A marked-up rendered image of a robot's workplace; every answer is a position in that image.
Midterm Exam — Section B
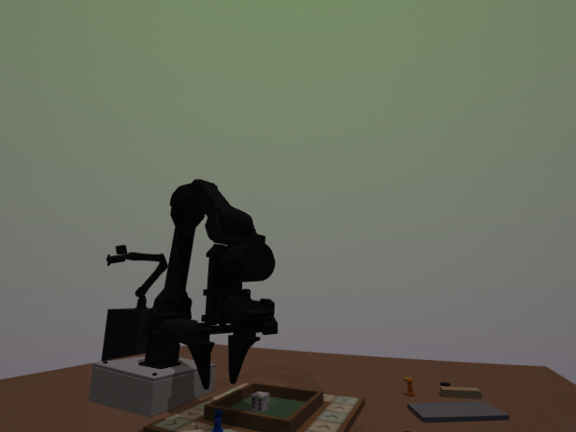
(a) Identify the tan rectangular block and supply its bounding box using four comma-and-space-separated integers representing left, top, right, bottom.
440, 386, 482, 400

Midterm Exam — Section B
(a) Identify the orange game pawn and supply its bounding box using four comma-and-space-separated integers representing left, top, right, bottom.
406, 379, 415, 397

